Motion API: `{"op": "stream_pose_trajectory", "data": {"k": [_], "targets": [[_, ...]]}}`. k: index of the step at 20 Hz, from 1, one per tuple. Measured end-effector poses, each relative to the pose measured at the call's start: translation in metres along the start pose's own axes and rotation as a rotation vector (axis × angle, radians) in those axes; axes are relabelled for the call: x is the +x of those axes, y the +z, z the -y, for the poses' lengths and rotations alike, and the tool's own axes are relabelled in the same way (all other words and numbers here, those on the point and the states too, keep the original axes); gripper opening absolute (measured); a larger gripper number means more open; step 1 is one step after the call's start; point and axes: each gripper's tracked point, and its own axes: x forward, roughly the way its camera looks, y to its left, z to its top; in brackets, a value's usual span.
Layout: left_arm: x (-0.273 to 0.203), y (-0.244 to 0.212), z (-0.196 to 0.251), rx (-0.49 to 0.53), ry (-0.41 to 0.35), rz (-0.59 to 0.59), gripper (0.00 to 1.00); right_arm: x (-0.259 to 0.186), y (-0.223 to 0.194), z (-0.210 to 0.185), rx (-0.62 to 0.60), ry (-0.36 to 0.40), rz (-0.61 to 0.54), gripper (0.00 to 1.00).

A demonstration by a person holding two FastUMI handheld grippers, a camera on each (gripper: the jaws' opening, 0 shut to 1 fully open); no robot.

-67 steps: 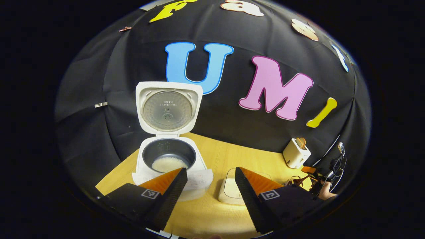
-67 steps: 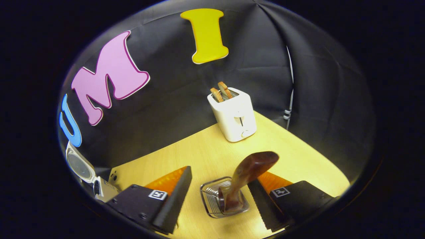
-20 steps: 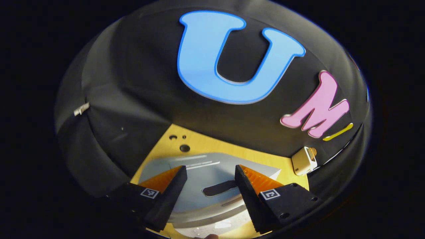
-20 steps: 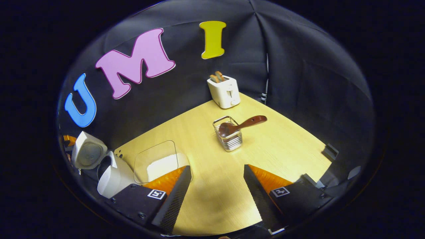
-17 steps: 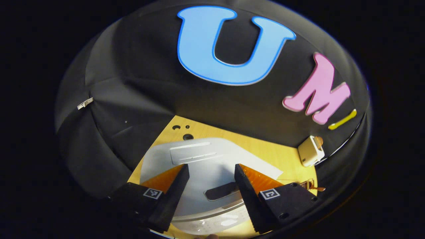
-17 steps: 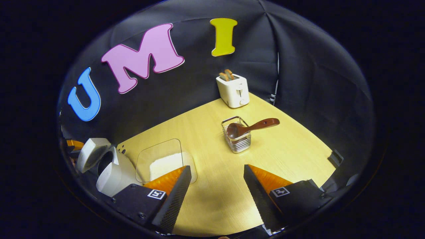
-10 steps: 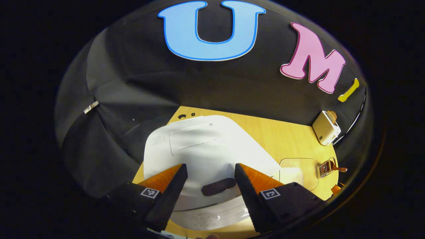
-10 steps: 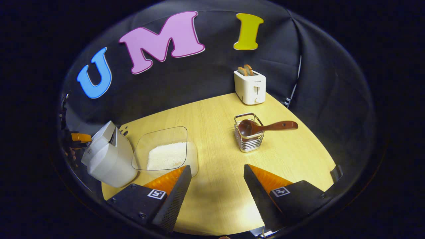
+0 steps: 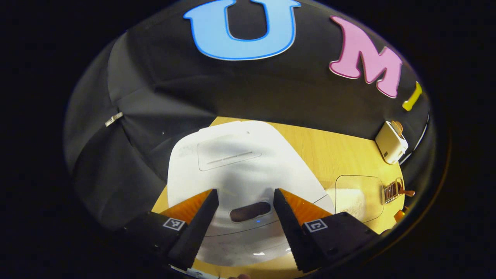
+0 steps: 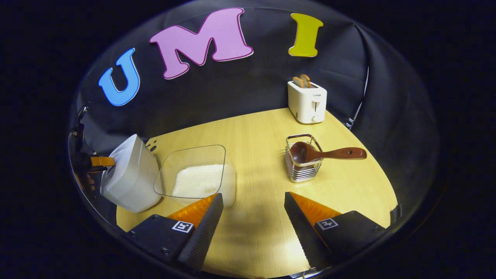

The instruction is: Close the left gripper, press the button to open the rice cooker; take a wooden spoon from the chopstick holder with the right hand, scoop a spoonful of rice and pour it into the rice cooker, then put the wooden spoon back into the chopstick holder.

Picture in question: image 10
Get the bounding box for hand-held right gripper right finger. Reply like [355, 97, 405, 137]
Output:
[284, 191, 388, 270]

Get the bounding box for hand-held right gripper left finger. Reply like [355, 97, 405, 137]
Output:
[124, 193, 224, 272]

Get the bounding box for white rice cooker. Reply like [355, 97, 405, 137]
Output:
[100, 134, 162, 214]

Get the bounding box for metal wire chopstick holder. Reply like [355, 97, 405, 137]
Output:
[285, 134, 324, 183]

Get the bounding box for brown wooden spoon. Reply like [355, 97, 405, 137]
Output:
[290, 141, 367, 164]

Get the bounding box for clear plastic box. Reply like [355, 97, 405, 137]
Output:
[153, 145, 237, 208]

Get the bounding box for white toaster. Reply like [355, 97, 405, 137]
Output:
[288, 80, 328, 124]

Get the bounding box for black backdrop cloth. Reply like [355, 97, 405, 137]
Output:
[68, 0, 440, 233]

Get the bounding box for white power cable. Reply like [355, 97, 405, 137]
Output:
[345, 66, 369, 130]

